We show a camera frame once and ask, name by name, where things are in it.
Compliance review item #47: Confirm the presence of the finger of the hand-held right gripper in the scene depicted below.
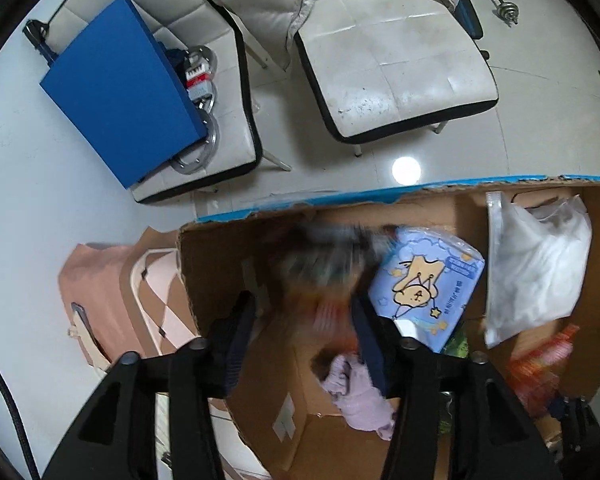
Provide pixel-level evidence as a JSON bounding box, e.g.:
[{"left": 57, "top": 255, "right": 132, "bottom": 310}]
[{"left": 550, "top": 395, "right": 600, "bottom": 466}]

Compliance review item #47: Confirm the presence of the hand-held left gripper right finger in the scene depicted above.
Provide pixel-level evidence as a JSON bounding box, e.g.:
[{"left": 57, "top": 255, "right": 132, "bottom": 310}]
[{"left": 350, "top": 295, "right": 566, "bottom": 480}]

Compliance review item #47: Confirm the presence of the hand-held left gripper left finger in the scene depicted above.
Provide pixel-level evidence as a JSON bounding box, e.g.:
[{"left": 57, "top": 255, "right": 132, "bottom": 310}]
[{"left": 40, "top": 290, "right": 258, "bottom": 480}]

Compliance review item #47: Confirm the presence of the large cardboard box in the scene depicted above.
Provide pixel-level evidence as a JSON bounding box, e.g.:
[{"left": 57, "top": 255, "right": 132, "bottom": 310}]
[{"left": 177, "top": 175, "right": 600, "bottom": 480}]

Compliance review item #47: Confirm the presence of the grey and orange soft cloth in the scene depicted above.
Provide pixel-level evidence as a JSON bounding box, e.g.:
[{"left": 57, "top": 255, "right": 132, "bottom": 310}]
[{"left": 275, "top": 222, "right": 396, "bottom": 356}]

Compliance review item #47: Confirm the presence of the lilac knitted cloth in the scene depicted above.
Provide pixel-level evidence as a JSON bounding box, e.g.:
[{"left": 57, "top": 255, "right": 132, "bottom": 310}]
[{"left": 321, "top": 354, "right": 398, "bottom": 441}]

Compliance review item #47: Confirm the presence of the orange snack packet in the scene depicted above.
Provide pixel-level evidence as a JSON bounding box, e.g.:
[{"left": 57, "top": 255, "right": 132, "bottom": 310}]
[{"left": 509, "top": 324, "right": 581, "bottom": 417}]

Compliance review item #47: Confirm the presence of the green packet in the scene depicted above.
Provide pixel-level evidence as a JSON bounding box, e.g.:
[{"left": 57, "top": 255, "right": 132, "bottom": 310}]
[{"left": 442, "top": 327, "right": 469, "bottom": 359}]

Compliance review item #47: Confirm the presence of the blue bear print tissue packet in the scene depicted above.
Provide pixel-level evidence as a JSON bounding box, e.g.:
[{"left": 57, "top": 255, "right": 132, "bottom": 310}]
[{"left": 369, "top": 226, "right": 486, "bottom": 353}]

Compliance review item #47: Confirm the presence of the pink checkered bag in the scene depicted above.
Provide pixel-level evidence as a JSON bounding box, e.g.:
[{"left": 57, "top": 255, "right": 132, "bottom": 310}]
[{"left": 58, "top": 227, "right": 201, "bottom": 376}]

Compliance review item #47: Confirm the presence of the white plastic bag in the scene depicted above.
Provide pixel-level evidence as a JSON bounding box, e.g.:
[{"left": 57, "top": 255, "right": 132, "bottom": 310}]
[{"left": 484, "top": 191, "right": 593, "bottom": 348}]

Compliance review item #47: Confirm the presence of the white padded chair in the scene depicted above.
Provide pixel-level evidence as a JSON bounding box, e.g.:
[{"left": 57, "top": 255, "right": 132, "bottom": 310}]
[
  {"left": 50, "top": 0, "right": 293, "bottom": 205},
  {"left": 294, "top": 0, "right": 499, "bottom": 157}
]

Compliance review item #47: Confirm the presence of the red and white box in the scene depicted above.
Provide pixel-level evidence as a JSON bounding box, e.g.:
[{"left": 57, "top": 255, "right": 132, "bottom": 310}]
[{"left": 185, "top": 62, "right": 212, "bottom": 92}]

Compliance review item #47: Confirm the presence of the blue flat board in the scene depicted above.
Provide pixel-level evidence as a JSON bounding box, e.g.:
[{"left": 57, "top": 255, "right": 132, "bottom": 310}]
[{"left": 40, "top": 0, "right": 206, "bottom": 190}]

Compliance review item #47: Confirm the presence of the white padded jacket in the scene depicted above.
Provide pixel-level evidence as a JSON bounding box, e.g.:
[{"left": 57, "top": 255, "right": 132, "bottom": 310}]
[{"left": 196, "top": 0, "right": 331, "bottom": 72}]

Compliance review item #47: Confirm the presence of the black clamp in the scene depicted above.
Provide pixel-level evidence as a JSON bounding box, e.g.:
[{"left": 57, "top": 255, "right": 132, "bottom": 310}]
[{"left": 24, "top": 19, "right": 57, "bottom": 67}]

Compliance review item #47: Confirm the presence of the metal dumbbell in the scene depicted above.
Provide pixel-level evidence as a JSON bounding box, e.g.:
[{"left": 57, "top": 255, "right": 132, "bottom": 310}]
[{"left": 481, "top": 0, "right": 521, "bottom": 25}]

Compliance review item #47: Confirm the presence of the metal ring plate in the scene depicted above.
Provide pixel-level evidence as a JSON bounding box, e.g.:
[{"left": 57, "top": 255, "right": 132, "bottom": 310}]
[
  {"left": 182, "top": 45, "right": 218, "bottom": 111},
  {"left": 167, "top": 110, "right": 221, "bottom": 175}
]

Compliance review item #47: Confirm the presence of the black cable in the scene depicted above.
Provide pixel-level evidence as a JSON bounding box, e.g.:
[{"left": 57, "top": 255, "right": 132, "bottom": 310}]
[{"left": 0, "top": 337, "right": 37, "bottom": 480}]

